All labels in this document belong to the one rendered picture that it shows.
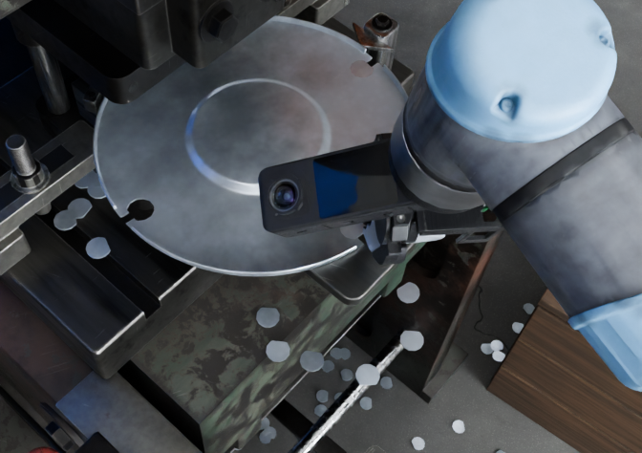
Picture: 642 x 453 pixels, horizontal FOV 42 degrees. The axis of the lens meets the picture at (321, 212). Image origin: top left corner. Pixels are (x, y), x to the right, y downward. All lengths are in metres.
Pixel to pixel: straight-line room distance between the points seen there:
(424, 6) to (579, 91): 1.68
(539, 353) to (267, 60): 0.70
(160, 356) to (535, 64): 0.53
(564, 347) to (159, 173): 0.73
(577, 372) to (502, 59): 0.99
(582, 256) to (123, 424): 0.51
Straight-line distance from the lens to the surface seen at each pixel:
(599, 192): 0.38
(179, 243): 0.70
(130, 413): 0.79
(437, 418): 1.49
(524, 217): 0.39
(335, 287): 0.68
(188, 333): 0.81
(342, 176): 0.53
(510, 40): 0.36
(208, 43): 0.64
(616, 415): 1.37
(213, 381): 0.79
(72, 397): 0.81
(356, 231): 0.70
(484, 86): 0.36
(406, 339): 0.81
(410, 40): 1.96
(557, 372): 1.35
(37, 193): 0.78
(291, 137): 0.75
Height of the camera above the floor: 1.38
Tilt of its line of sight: 57 degrees down
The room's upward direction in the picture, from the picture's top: 6 degrees clockwise
